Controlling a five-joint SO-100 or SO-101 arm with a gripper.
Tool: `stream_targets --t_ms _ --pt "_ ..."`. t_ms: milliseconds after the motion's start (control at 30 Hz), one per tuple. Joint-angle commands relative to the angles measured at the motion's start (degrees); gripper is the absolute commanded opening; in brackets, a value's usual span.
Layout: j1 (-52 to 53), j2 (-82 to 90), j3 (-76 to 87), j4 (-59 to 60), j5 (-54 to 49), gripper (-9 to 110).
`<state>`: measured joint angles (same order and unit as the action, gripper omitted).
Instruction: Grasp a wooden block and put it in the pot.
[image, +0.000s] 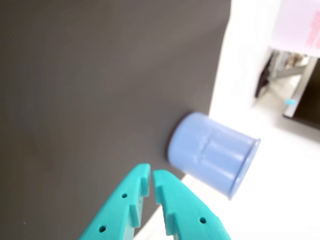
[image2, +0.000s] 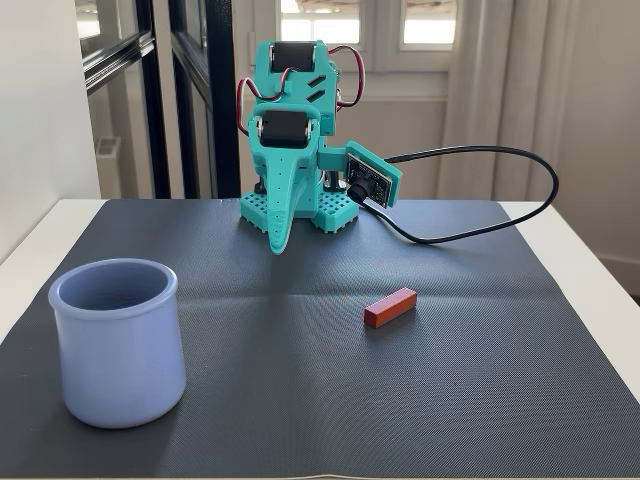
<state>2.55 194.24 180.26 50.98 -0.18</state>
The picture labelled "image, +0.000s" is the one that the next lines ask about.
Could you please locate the pale pink sheet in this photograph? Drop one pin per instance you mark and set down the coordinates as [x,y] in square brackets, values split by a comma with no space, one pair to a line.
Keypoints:
[297,25]

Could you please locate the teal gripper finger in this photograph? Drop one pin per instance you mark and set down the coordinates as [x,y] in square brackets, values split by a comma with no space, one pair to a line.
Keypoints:
[117,207]
[185,212]

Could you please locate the dark grey woven mat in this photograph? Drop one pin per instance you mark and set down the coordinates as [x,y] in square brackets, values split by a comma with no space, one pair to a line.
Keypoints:
[87,87]

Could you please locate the small light blue cap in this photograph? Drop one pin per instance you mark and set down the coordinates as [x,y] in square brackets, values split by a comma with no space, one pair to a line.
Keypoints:
[290,102]

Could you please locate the black furniture piece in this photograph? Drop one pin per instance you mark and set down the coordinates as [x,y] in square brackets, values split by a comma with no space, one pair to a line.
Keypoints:
[263,80]

